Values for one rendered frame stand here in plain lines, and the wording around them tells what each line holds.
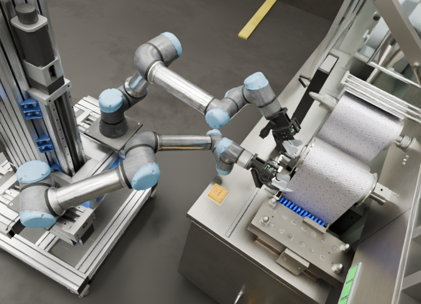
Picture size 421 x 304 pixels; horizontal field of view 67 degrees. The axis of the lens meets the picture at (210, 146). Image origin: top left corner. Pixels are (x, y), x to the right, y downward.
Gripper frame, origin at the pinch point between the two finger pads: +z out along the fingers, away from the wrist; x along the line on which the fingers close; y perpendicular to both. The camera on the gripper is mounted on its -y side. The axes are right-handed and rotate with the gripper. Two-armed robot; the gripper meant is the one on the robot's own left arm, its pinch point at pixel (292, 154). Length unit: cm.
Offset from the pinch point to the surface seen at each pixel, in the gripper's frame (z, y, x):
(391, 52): -2, 25, 67
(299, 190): 15.0, -2.3, -4.8
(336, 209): 25.3, 9.1, -4.8
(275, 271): 35.6, -13.9, -29.9
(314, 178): 9.1, 7.0, -4.8
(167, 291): 62, -109, -41
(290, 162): 5.7, -5.1, 2.5
